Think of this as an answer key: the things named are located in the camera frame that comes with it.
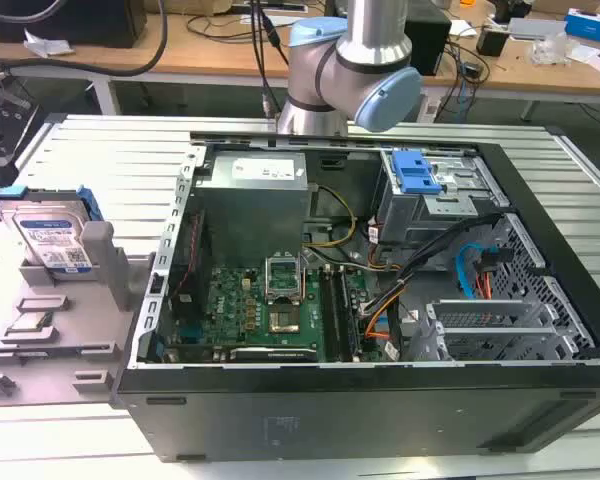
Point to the hard disk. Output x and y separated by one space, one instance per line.
50 235

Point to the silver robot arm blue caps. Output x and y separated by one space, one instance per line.
370 45

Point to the metal disk bay cage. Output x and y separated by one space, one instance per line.
430 215

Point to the blue disk bay latch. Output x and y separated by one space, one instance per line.
412 170

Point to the grey power supply unit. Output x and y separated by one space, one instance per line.
250 200

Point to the CPU socket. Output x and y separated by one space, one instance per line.
285 320

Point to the black RAM stick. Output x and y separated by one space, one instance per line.
349 315

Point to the green motherboard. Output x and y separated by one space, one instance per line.
230 310

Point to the black open PC case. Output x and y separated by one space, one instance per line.
330 420

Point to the wooden desk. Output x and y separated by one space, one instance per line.
220 50

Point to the grey parts rack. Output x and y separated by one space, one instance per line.
80 320

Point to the black computer tower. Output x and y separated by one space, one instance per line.
432 40

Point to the small black box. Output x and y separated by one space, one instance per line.
490 41

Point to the blue cardboard box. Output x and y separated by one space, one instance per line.
592 22

